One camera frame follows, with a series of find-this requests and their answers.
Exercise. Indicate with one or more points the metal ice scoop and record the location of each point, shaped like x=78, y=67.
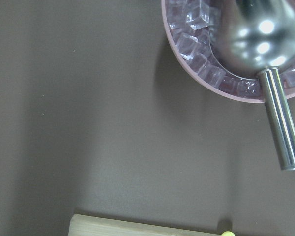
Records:
x=255, y=39

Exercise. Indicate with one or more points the yellow plastic knife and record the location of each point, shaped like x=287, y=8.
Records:
x=227, y=233

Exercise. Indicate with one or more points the pink bowl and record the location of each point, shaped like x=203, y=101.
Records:
x=222, y=44

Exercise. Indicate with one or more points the clear ice cubes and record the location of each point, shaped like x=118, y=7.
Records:
x=187, y=25

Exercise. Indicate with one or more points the wooden cutting board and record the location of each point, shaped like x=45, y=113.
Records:
x=81, y=225

